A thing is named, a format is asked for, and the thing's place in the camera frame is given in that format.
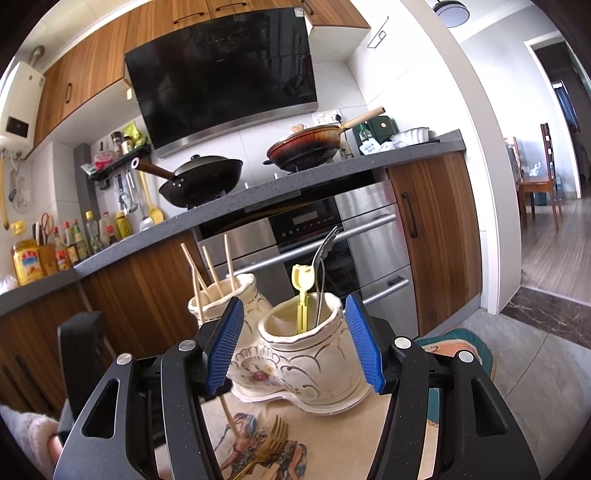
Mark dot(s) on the spice jar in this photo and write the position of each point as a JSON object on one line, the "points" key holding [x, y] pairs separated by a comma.
{"points": [[116, 144]]}

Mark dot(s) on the black wall shelf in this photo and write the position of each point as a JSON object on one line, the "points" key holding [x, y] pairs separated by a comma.
{"points": [[124, 159]]}

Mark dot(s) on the person's left forearm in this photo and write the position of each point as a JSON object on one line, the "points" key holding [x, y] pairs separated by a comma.
{"points": [[23, 429]]}

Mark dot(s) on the tall wooden dining chair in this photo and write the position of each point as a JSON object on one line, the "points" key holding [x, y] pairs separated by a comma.
{"points": [[549, 161]]}

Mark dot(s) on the yellow hanging spatula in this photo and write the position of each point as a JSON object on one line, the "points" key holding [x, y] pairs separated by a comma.
{"points": [[156, 214]]}

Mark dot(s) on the yellow-green tulip fork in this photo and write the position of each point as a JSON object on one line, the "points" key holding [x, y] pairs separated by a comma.
{"points": [[304, 277]]}

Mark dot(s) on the narrow wooden base cabinet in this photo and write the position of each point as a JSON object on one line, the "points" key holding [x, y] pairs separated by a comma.
{"points": [[438, 240]]}

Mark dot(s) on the wide wooden base cabinet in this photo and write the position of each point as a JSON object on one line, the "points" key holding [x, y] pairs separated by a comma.
{"points": [[138, 295]]}

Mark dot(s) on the dark green appliance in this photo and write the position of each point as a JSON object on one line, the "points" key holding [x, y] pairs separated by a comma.
{"points": [[383, 131]]}

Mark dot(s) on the yellow jar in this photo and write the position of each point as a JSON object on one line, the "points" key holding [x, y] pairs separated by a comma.
{"points": [[27, 265]]}

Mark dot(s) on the cream ceramic holder saucer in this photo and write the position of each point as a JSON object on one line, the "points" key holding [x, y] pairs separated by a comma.
{"points": [[332, 408]]}

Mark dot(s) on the green snack packet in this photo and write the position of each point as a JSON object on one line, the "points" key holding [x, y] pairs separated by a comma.
{"points": [[134, 133]]}

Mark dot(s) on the row of condiment bottles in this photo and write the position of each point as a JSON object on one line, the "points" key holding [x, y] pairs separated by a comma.
{"points": [[92, 235]]}

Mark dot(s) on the silver fork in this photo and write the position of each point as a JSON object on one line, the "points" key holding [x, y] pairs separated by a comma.
{"points": [[331, 233]]}

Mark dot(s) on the wooden wall cabinets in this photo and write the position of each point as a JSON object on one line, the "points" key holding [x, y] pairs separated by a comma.
{"points": [[92, 69]]}

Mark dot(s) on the gold fork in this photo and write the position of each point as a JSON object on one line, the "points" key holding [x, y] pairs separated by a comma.
{"points": [[272, 438]]}

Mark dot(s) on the white ceramic dish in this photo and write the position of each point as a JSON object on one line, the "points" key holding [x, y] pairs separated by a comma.
{"points": [[411, 137]]}

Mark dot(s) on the stainless steel built-in oven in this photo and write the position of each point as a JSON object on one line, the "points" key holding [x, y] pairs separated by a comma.
{"points": [[374, 240]]}

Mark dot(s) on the brown enamel pan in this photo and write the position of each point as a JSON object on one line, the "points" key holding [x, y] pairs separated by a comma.
{"points": [[300, 150]]}

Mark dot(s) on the pink packet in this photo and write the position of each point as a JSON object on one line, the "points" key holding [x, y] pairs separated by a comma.
{"points": [[104, 159]]}

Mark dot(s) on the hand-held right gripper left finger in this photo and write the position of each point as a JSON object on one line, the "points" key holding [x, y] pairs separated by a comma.
{"points": [[224, 350]]}

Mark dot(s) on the cream floral ceramic utensil holder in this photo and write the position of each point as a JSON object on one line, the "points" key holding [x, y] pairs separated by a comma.
{"points": [[300, 350]]}

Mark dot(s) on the printed quilted mat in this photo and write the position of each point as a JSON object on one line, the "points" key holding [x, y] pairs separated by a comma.
{"points": [[323, 443]]}

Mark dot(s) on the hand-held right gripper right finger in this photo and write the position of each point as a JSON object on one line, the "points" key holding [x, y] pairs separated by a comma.
{"points": [[364, 346]]}

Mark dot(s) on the hanging metal utensils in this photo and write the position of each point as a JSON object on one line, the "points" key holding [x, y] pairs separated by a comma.
{"points": [[125, 194]]}

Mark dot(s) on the white wall socket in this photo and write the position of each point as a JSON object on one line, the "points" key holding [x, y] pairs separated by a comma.
{"points": [[326, 116]]}

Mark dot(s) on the wooden knife block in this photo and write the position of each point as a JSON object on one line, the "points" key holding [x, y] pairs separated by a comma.
{"points": [[46, 258]]}

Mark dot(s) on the white water heater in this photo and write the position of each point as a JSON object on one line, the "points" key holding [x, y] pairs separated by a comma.
{"points": [[21, 106]]}

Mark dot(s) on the round ceiling lamp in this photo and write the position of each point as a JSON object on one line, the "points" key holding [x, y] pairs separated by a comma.
{"points": [[451, 13]]}

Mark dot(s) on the black range hood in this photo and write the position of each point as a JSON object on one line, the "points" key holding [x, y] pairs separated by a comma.
{"points": [[221, 78]]}

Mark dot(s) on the grey stone countertop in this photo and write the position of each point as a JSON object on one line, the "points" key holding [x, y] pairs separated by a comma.
{"points": [[323, 170]]}

